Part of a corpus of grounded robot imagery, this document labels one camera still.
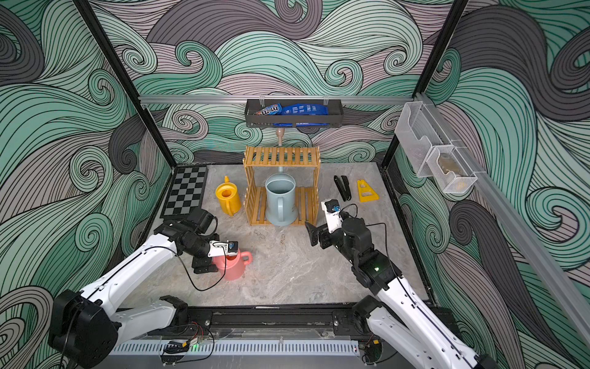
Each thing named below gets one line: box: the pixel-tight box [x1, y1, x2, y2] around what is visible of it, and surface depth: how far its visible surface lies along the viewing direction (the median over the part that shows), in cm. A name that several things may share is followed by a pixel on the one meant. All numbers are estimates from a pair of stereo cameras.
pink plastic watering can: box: [212, 249, 252, 281], surface depth 77 cm
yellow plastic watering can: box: [215, 175, 242, 217], surface depth 97 cm
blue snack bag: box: [281, 103, 329, 117], surface depth 94 cm
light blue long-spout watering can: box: [265, 166, 299, 227], surface depth 85 cm
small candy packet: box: [255, 103, 282, 116], surface depth 94 cm
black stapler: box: [333, 175, 352, 202], surface depth 112 cm
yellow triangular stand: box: [357, 179, 381, 203], surface depth 109 cm
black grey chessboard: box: [159, 164, 209, 220], surface depth 106 cm
